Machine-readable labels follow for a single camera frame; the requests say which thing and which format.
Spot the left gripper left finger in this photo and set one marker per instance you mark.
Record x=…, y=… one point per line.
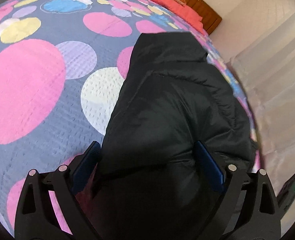
x=82, y=166

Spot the red pillow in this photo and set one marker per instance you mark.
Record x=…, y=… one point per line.
x=184, y=12

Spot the wooden headboard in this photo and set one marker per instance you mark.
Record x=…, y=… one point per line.
x=210, y=18

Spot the black puffer jacket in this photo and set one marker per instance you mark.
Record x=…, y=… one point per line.
x=149, y=182

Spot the colourful dotted bedspread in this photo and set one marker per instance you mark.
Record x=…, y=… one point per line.
x=62, y=63

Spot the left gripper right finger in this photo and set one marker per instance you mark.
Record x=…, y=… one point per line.
x=210, y=170

